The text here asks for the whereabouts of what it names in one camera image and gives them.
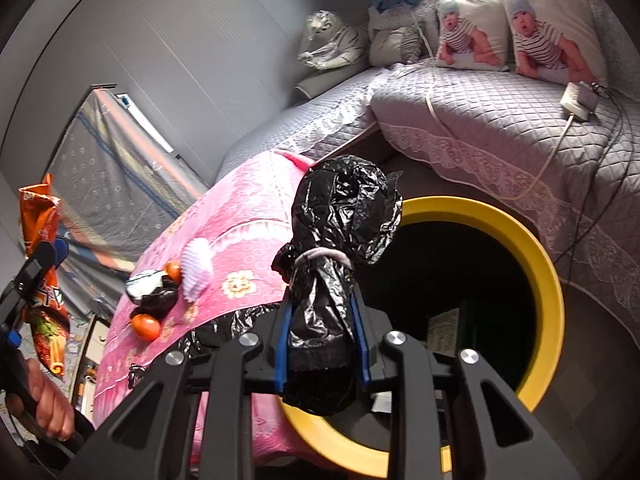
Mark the white power adapter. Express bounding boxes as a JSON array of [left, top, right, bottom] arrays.
[[560, 82, 599, 122]]

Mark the orange snack bag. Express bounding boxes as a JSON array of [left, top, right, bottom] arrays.
[[18, 174, 70, 378]]

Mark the pink floral tablecloth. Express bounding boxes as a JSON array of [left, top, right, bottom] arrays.
[[92, 149, 321, 468]]

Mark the grey bolster pillow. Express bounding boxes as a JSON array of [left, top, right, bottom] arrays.
[[295, 61, 370, 100]]

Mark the white TV cabinet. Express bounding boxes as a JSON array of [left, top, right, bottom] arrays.
[[70, 314, 110, 419]]

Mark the baby print pillow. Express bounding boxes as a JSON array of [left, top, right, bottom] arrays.
[[502, 0, 608, 84], [436, 0, 510, 72]]

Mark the white charging cable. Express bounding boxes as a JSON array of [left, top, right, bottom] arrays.
[[409, 8, 576, 204]]

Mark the crumpled silver black wrapper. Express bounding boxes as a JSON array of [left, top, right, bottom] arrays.
[[125, 270, 179, 322]]

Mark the black plastic bag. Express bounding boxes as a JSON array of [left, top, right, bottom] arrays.
[[178, 155, 402, 416]]

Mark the small orange fruit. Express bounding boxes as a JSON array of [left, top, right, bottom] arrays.
[[165, 260, 182, 284]]

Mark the left baby print pillow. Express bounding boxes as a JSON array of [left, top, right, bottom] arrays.
[[436, 0, 510, 72]]

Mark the striped grey sheet cover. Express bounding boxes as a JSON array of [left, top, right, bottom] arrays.
[[47, 88, 206, 320]]

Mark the grey cushion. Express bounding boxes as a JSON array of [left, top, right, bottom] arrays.
[[369, 26, 423, 67]]

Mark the orange peel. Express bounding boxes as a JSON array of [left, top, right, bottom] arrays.
[[131, 314, 162, 342]]

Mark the person's left hand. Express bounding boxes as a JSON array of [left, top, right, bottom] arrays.
[[6, 359, 75, 441]]

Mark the yellow rimmed trash bin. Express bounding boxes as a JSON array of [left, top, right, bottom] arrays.
[[281, 196, 565, 478]]

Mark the right baby print pillow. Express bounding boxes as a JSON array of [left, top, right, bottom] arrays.
[[502, 0, 608, 84]]

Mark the grey quilted corner sofa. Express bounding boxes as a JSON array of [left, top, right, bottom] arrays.
[[221, 0, 639, 334]]

